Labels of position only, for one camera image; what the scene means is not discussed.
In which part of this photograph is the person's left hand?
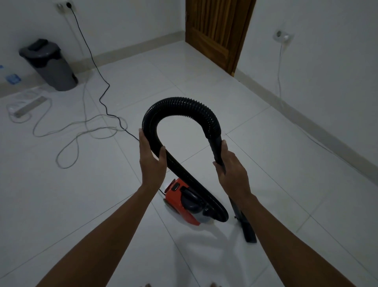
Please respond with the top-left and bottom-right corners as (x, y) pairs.
(138, 128), (168, 193)

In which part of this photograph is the person's right hand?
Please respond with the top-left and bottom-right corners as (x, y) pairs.
(212, 140), (252, 202)

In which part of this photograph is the red and black vacuum cleaner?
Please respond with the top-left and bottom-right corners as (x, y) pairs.
(141, 97), (258, 244)

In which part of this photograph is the person's left forearm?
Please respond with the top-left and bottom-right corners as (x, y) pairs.
(35, 184), (160, 287)

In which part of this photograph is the person's right forearm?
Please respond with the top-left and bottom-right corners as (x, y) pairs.
(233, 194), (356, 287)

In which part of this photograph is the white power strip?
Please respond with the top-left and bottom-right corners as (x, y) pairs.
(13, 96), (48, 119)

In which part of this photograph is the grey round appliance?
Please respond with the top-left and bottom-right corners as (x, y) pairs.
(19, 38), (79, 91)

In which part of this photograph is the brown wooden door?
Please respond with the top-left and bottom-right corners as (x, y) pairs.
(185, 0), (257, 77)

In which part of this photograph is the small blue object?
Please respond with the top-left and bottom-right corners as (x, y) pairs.
(5, 73), (22, 86)

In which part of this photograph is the thin white coiled cable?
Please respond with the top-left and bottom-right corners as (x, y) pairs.
(6, 80), (128, 170)

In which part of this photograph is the black power cord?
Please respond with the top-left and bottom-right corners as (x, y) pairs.
(65, 1), (167, 196)

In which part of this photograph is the small white wall plate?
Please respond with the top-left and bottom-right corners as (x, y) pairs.
(272, 28), (295, 45)

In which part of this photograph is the white wall socket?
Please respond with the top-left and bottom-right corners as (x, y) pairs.
(55, 0), (77, 15)

